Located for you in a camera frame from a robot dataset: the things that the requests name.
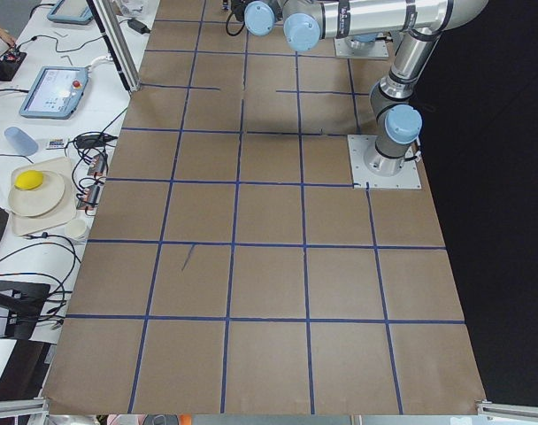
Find white paper cup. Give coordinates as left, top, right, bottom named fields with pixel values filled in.
left=64, top=219, right=90, bottom=243

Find black power adapter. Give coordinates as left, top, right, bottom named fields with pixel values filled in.
left=127, top=18, right=150, bottom=35

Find beige tray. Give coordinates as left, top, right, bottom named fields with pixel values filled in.
left=9, top=157, right=76, bottom=236

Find beige round plate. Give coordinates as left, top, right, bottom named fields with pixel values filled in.
left=8, top=171, right=65, bottom=217

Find blue teach pendant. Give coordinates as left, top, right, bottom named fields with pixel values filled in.
left=19, top=66, right=88, bottom=120
left=47, top=0, right=93, bottom=25

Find yellow lemon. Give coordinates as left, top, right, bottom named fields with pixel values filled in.
left=14, top=170, right=44, bottom=190

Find light blue plastic cup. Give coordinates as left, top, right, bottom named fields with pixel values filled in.
left=4, top=127, right=38, bottom=156

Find black device on table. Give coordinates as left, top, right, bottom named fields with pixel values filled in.
left=0, top=280, right=50, bottom=340

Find aluminium frame post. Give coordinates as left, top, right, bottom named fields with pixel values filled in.
left=87, top=0, right=140, bottom=93

